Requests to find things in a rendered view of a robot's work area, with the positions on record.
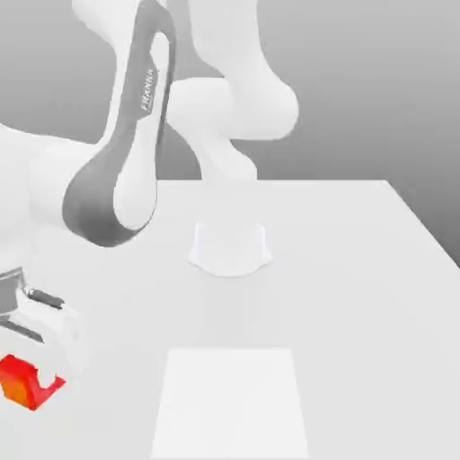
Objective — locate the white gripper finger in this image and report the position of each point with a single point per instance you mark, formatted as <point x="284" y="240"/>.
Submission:
<point x="46" y="377"/>

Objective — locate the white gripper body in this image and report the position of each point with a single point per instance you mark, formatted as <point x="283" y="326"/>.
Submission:
<point x="57" y="337"/>

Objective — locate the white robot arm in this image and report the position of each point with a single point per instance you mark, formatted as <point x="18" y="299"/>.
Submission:
<point x="230" y="107"/>

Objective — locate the small red cube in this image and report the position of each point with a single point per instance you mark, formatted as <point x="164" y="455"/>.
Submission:
<point x="21" y="381"/>

